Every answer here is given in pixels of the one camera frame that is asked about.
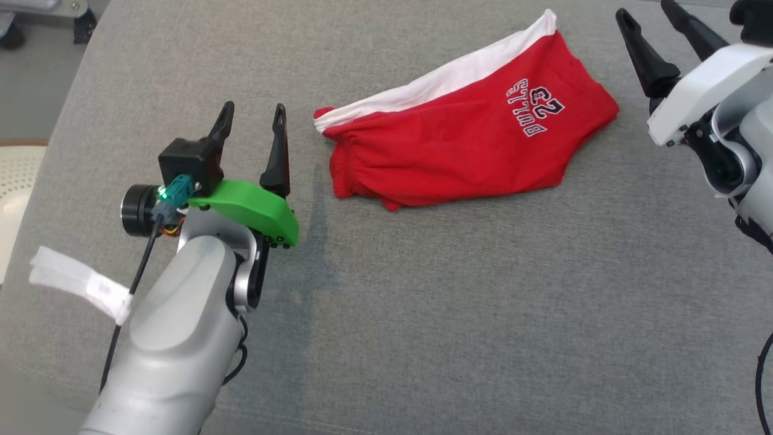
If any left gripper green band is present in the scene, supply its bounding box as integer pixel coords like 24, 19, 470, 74
187, 101, 300, 248

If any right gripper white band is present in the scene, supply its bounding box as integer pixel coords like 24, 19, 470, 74
616, 0, 773, 147

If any red shorts white waistband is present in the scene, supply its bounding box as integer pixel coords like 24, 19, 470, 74
314, 9, 620, 212

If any white perforated laundry basket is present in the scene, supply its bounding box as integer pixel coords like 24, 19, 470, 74
0, 139, 49, 285

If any grey metal wheeled stand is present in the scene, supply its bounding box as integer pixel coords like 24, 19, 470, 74
0, 0, 97, 50

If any left black cable teal connector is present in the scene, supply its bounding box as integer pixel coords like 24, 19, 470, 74
100, 175, 195, 393

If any white left cable tag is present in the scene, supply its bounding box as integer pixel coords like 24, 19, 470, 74
29, 246, 132, 326

